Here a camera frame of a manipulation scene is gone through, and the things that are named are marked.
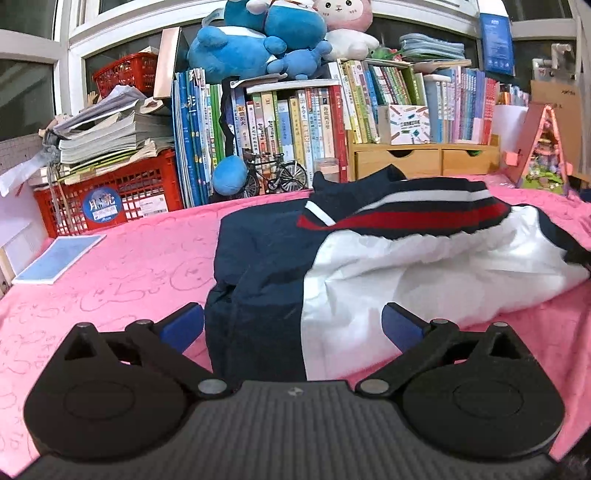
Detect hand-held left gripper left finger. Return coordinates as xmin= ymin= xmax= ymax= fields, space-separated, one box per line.
xmin=62 ymin=302 xmax=232 ymax=400

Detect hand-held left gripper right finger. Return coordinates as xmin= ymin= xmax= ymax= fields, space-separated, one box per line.
xmin=358 ymin=302 xmax=532 ymax=398

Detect navy white red jacket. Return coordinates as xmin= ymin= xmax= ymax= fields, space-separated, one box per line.
xmin=204 ymin=165 xmax=591 ymax=381

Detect pink rabbit-print blanket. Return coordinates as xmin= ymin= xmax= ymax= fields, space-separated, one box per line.
xmin=0 ymin=173 xmax=591 ymax=476

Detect light blue booklet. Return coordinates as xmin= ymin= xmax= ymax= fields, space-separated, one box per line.
xmin=11 ymin=234 xmax=107 ymax=284

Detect large red plastic crate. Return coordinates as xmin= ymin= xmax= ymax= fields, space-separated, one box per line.
xmin=33 ymin=150 xmax=185 ymax=238

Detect round blue plush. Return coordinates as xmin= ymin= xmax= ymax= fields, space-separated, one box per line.
xmin=211 ymin=156 xmax=249 ymax=197

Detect wooden drawer organizer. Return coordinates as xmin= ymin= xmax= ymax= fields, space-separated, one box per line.
xmin=347 ymin=131 xmax=502 ymax=182

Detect clear plastic cup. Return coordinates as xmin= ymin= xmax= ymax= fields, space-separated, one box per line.
xmin=314 ymin=158 xmax=340 ymax=183

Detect miniature black bicycle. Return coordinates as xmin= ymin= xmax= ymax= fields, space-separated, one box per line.
xmin=242 ymin=150 xmax=308 ymax=197

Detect white loose papers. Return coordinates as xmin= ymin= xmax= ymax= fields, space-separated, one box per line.
xmin=0 ymin=157 xmax=47 ymax=278

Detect white printed box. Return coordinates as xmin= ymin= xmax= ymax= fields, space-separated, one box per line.
xmin=378 ymin=104 xmax=431 ymax=145

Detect stack of paper workbooks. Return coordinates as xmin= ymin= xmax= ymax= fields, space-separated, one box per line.
xmin=39 ymin=85 xmax=176 ymax=185

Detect row of upright books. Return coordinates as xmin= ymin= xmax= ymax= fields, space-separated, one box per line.
xmin=172 ymin=58 xmax=529 ymax=208

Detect pink toy house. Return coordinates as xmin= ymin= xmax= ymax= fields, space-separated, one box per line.
xmin=505 ymin=104 xmax=575 ymax=195

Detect small red basket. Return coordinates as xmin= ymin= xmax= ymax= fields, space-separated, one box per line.
xmin=92 ymin=52 xmax=160 ymax=99

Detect white leaning board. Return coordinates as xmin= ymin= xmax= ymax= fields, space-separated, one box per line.
xmin=153 ymin=27 xmax=182 ymax=100

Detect large blue plush toy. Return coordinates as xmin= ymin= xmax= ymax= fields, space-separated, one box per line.
xmin=187 ymin=25 xmax=287 ymax=84

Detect stack of light blue folders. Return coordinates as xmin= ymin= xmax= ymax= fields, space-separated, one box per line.
xmin=398 ymin=33 xmax=466 ymax=63

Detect cardboard box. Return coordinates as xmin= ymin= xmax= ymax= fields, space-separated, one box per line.
xmin=530 ymin=79 xmax=583 ymax=176

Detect small blue plush toy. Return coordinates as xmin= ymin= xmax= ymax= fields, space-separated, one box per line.
xmin=267 ymin=41 xmax=333 ymax=80

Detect blue poster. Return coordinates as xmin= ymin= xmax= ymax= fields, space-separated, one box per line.
xmin=479 ymin=13 xmax=515 ymax=77

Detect pink rabbit plush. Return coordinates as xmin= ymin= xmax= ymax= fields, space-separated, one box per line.
xmin=314 ymin=0 xmax=380 ymax=61

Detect blue plush with white belly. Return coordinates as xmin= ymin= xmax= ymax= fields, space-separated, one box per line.
xmin=224 ymin=0 xmax=328 ymax=49

